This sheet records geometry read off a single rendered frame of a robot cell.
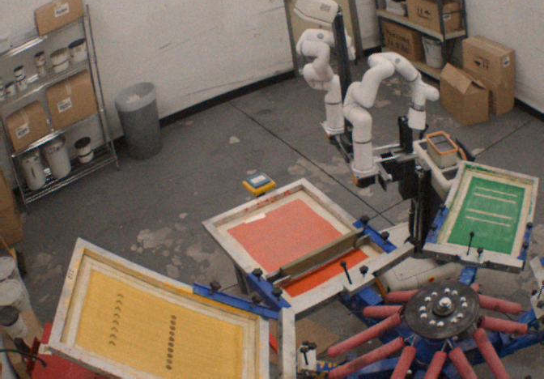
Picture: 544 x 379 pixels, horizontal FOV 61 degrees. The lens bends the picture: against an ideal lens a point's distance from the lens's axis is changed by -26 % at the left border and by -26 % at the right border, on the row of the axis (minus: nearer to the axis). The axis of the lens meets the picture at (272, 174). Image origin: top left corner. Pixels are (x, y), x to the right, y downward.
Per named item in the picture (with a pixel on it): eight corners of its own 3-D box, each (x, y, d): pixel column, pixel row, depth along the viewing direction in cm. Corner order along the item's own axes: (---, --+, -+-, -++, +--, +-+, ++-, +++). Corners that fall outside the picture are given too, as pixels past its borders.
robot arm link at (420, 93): (431, 84, 287) (441, 90, 279) (428, 103, 291) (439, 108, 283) (411, 81, 280) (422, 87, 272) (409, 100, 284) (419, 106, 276)
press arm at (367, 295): (349, 294, 236) (349, 286, 234) (360, 287, 239) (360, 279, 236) (371, 314, 223) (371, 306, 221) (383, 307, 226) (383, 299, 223)
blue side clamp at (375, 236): (352, 233, 279) (351, 221, 275) (360, 228, 281) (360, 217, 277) (388, 262, 256) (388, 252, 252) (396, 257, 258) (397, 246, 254)
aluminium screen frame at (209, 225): (202, 228, 295) (201, 222, 293) (304, 184, 316) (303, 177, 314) (286, 317, 235) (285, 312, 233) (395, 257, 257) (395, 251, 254)
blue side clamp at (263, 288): (248, 283, 259) (245, 272, 255) (258, 279, 260) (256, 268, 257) (283, 320, 236) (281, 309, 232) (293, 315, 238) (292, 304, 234)
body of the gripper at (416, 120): (412, 107, 279) (409, 128, 283) (428, 110, 281) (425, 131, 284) (407, 103, 286) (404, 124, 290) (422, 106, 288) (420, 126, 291)
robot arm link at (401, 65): (378, 71, 261) (363, 61, 273) (404, 95, 273) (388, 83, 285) (395, 48, 258) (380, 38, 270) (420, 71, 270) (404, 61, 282)
